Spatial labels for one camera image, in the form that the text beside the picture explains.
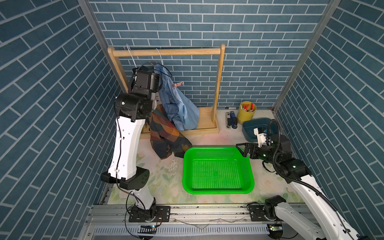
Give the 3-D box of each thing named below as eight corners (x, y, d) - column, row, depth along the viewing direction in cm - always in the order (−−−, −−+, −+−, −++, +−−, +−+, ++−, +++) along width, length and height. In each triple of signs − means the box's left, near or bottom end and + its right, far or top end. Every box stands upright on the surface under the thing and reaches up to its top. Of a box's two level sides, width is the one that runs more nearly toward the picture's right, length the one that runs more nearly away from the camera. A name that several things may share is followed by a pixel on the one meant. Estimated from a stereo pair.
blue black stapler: (230, 128, 111) (231, 124, 107) (228, 114, 121) (229, 110, 117) (237, 128, 111) (238, 124, 107) (234, 114, 121) (235, 110, 117)
